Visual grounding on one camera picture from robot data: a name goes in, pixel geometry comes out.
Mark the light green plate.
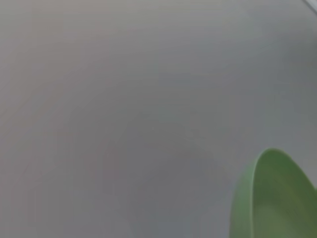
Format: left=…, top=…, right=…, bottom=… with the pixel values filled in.
left=229, top=148, right=317, bottom=238

